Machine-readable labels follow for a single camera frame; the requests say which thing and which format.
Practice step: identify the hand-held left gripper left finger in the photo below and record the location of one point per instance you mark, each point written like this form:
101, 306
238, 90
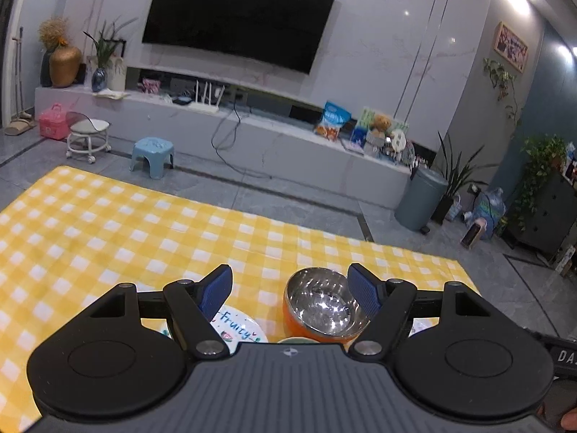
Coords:
216, 293

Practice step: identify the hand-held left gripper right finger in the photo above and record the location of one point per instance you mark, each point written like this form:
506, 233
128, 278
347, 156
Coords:
365, 293

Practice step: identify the orange steel bowl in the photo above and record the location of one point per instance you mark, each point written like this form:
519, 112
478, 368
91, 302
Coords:
315, 306

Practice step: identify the grey trash can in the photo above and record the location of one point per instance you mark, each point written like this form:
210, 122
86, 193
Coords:
421, 198

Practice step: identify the yellow checkered tablecloth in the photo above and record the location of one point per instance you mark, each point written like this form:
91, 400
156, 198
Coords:
112, 234

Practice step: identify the small white basket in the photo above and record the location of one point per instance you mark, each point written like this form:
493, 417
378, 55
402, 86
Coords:
453, 209

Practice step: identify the small pink heater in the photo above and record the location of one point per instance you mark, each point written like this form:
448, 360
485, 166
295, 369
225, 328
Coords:
475, 233

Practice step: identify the long-leaf potted plant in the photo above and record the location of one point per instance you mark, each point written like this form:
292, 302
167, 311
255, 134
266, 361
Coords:
453, 180

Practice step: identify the dark grey cabinet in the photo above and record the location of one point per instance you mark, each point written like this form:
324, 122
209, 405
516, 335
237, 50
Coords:
550, 212

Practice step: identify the grey knitted pot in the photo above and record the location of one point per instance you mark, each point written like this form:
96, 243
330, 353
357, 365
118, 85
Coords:
373, 148

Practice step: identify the blue water jug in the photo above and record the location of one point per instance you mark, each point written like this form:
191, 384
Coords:
490, 209

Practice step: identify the white round hand fan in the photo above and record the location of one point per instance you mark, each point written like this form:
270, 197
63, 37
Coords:
398, 140

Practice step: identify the white marble media console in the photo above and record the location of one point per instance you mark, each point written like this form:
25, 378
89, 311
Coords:
293, 153

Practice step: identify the blue plastic stool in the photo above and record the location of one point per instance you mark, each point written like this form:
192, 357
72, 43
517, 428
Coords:
153, 148

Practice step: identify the brown teddy bear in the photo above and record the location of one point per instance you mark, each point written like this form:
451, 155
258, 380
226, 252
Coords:
381, 125

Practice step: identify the green picture card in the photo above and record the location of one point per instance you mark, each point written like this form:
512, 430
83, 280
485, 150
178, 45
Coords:
366, 117

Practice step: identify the blue snack bag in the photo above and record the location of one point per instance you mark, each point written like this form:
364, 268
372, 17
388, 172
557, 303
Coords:
332, 119

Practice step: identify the white antenna router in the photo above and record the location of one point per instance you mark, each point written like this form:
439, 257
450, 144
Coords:
205, 107

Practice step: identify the black set-top box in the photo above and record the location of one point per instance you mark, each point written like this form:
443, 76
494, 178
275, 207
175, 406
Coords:
181, 99

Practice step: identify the pothos plant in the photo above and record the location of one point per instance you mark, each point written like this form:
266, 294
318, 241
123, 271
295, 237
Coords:
538, 158

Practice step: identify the white wheeled stool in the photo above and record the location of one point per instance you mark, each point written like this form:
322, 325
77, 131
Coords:
89, 127

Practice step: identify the small pink printed box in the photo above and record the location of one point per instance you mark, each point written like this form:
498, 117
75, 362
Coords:
151, 86

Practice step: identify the papers on console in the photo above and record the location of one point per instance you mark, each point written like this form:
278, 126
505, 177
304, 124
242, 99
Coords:
112, 94

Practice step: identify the pink storage box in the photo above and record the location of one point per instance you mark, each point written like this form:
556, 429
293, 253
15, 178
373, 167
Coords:
53, 125

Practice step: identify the white paper bag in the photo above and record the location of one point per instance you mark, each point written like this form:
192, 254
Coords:
117, 74

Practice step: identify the blue glazed vase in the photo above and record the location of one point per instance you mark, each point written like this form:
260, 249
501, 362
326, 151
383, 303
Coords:
99, 80

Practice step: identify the hanging ivy vine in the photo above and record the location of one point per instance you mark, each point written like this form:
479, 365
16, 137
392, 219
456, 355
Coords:
500, 76

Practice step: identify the beige slippers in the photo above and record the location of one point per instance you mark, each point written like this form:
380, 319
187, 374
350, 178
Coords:
19, 127

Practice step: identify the green leafy stems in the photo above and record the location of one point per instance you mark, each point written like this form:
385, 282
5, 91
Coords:
104, 47

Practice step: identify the gold vase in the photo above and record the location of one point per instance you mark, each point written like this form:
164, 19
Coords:
65, 67

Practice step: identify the dark slim vase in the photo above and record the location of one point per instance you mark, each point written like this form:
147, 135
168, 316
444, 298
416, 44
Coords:
46, 70

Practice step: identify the dried flower bunch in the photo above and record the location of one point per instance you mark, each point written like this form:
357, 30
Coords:
54, 31

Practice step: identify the black wall television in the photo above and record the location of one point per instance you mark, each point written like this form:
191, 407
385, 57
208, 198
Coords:
239, 13

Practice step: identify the framed wall picture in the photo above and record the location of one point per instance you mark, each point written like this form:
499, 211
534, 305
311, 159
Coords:
510, 47

